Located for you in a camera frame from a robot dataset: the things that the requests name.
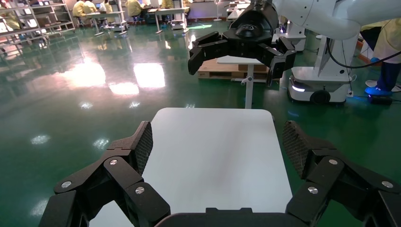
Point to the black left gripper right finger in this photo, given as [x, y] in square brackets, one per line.
[325, 175]

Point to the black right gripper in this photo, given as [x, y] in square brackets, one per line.
[250, 34]

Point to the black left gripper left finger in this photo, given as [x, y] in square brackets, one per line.
[122, 175]

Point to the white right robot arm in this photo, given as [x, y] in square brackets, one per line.
[329, 15]

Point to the light wooden pallet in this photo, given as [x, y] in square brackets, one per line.
[219, 70]

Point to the white standing fan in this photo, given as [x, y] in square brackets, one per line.
[217, 11]

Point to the white machine cabinet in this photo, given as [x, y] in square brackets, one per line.
[294, 34]

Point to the white wheeled background robot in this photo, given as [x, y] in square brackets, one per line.
[316, 81]

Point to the white work desk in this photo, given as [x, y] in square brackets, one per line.
[103, 14]
[169, 10]

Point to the seated person in yellow coat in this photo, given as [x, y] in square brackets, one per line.
[134, 7]
[90, 7]
[167, 3]
[106, 7]
[78, 8]

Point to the black power adapter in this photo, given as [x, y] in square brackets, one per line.
[380, 100]

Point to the person yellow coat blue trousers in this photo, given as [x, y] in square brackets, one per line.
[391, 37]

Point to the metal storage shelf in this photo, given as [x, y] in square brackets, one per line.
[56, 25]

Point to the small white pedestal table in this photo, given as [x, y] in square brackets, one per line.
[249, 91]

